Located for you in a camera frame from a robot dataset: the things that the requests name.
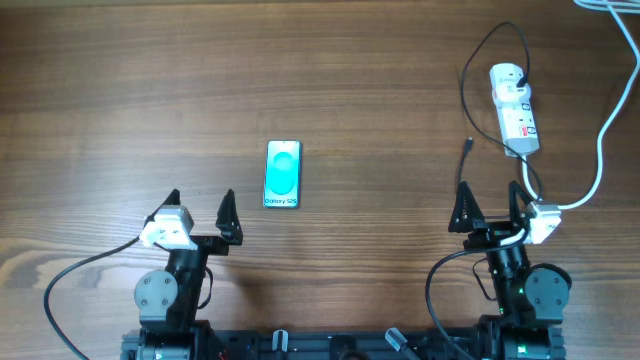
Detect white USB charger plug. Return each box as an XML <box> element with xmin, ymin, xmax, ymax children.
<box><xmin>492</xmin><ymin>81</ymin><xmax>531</xmax><ymax>108</ymax></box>

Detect black right camera cable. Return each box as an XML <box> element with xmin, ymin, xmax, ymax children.
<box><xmin>424</xmin><ymin>229</ymin><xmax>530</xmax><ymax>360</ymax></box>

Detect black camera cable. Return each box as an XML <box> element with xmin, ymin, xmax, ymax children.
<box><xmin>424</xmin><ymin>229</ymin><xmax>530</xmax><ymax>360</ymax></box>
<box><xmin>43</xmin><ymin>234</ymin><xmax>144</xmax><ymax>360</ymax></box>

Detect white power strip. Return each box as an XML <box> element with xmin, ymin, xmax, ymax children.
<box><xmin>489</xmin><ymin>63</ymin><xmax>540</xmax><ymax>157</ymax></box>

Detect black USB charging cable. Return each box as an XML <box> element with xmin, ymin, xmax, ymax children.
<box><xmin>456</xmin><ymin>20</ymin><xmax>545</xmax><ymax>202</ymax></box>

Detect turquoise-screen Galaxy smartphone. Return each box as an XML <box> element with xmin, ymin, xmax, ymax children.
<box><xmin>263</xmin><ymin>140</ymin><xmax>302</xmax><ymax>209</ymax></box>

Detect black left camera cable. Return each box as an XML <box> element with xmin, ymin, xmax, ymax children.
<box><xmin>43</xmin><ymin>234</ymin><xmax>144</xmax><ymax>360</ymax></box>

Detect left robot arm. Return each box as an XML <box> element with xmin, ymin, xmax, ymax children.
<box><xmin>120</xmin><ymin>189</ymin><xmax>243</xmax><ymax>360</ymax></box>

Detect white power strip cord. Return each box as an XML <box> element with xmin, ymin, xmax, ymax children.
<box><xmin>521</xmin><ymin>0</ymin><xmax>640</xmax><ymax>211</ymax></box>

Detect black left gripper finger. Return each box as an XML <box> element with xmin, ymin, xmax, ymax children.
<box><xmin>215</xmin><ymin>189</ymin><xmax>243</xmax><ymax>240</ymax></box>
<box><xmin>159</xmin><ymin>189</ymin><xmax>181</xmax><ymax>208</ymax></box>

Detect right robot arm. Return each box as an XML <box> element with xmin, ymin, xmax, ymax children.
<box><xmin>447</xmin><ymin>181</ymin><xmax>572</xmax><ymax>359</ymax></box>

